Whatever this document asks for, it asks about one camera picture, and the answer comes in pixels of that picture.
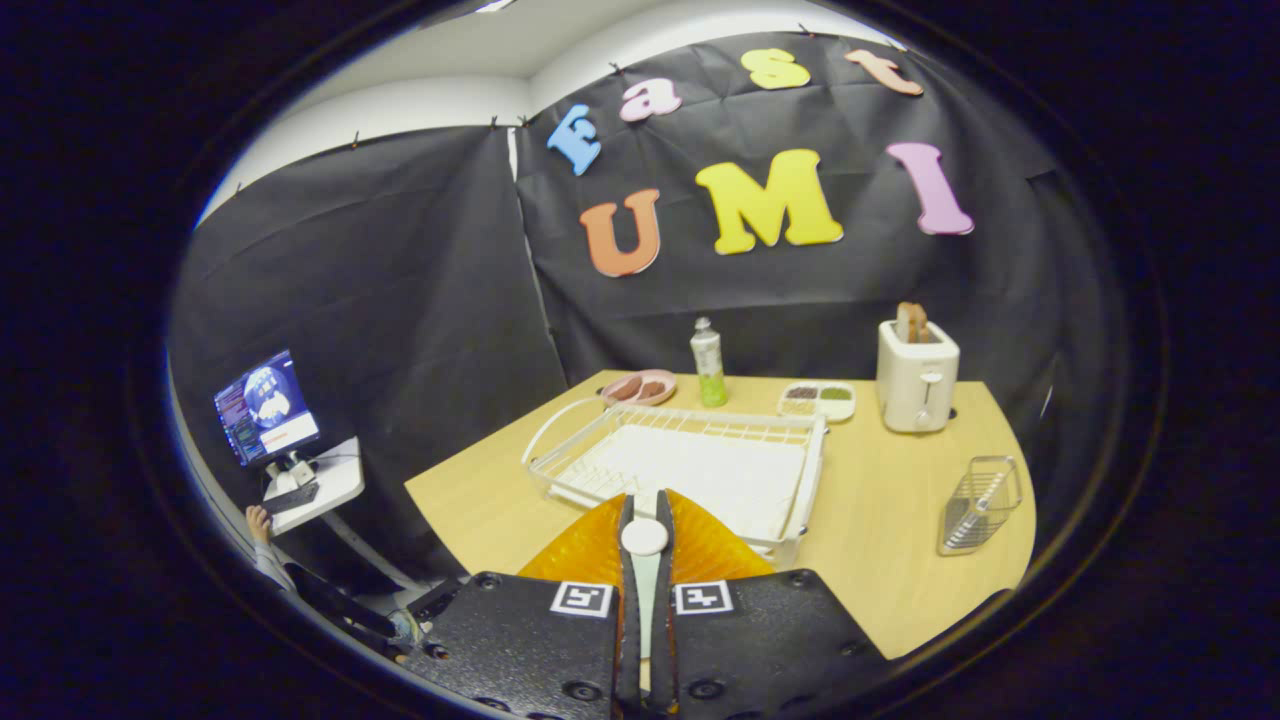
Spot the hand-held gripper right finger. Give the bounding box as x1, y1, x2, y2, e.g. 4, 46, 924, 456
655, 488, 891, 719

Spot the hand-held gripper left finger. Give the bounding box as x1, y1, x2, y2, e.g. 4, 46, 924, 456
405, 490, 641, 720

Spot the pink striped handle spoon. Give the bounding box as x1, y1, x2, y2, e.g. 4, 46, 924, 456
620, 518, 671, 661

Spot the white wire dish rack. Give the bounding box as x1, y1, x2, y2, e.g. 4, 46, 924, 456
522, 398, 829, 571

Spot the metal wire basket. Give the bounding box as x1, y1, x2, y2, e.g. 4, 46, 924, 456
937, 455, 1024, 557

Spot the pink plate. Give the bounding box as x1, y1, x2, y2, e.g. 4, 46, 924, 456
601, 369, 678, 408

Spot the white divided tray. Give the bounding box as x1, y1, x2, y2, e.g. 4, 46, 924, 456
778, 381, 857, 423

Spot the small white desk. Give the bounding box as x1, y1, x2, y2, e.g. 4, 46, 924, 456
262, 436, 421, 591

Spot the white toaster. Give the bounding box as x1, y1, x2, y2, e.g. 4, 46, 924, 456
876, 319, 961, 434

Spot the black keyboard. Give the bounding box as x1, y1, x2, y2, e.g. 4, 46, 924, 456
262, 481, 320, 515

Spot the computer monitor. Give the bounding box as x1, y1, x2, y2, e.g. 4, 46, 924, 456
212, 348, 322, 491

